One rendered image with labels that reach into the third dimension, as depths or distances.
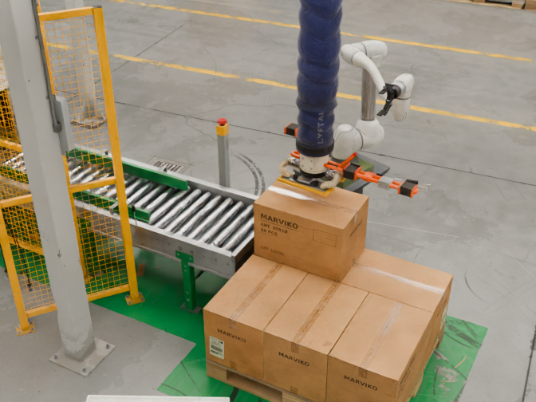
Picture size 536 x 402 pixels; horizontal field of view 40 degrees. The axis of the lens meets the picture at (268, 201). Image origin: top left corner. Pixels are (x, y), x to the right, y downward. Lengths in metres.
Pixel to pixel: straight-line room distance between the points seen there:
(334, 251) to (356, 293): 0.29
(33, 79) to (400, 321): 2.37
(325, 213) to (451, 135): 3.26
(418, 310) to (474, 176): 2.64
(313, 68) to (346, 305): 1.39
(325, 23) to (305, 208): 1.16
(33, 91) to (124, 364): 1.89
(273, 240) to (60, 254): 1.28
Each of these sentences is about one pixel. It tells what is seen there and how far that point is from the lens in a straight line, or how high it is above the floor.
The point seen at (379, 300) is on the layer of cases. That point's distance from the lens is 4.48.
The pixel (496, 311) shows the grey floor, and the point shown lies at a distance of 5.41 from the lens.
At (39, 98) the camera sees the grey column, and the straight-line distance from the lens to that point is 3.97.
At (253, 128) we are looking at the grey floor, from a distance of 7.43.
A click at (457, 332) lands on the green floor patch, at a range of 5.17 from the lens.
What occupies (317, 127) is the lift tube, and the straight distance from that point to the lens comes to 4.21.
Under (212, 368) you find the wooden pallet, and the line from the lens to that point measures 4.68.
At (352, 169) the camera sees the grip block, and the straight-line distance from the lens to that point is 4.32.
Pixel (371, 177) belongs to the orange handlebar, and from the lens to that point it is 4.26.
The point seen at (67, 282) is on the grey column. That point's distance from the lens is 4.54.
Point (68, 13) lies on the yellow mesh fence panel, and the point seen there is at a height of 2.08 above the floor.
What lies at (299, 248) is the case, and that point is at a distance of 4.56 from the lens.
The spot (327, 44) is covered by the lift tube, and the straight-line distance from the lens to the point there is 4.01.
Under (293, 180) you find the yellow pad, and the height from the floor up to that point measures 1.12.
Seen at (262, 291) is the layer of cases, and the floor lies 0.54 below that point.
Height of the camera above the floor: 3.43
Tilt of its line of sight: 33 degrees down
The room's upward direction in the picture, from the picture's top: straight up
